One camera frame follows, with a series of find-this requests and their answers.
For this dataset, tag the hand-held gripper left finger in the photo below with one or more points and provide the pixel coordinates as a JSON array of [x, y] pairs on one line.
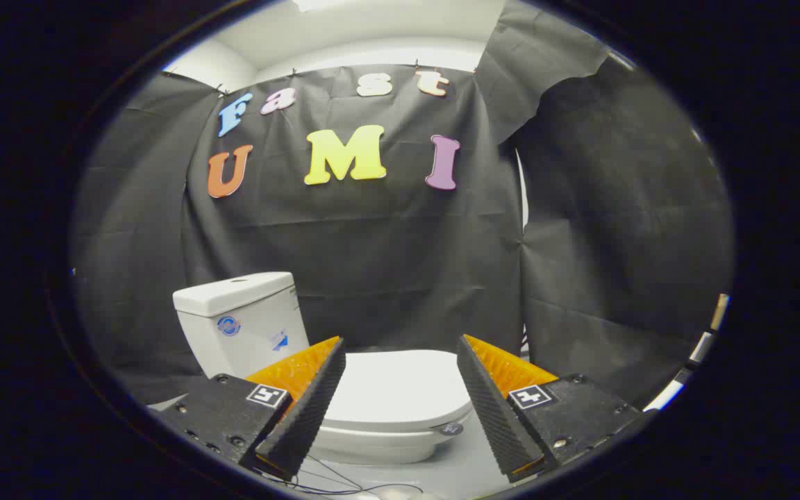
[[306, 410]]

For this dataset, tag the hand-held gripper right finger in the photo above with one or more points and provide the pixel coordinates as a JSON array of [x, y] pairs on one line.
[[494, 410]]

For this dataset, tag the dark round lid pull tab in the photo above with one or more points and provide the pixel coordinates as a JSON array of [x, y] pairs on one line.
[[451, 428]]

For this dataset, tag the white toilet lid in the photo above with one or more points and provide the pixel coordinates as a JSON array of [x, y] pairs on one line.
[[393, 389]]

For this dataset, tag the black backdrop cloth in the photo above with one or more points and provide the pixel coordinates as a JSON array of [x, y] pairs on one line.
[[386, 264]]

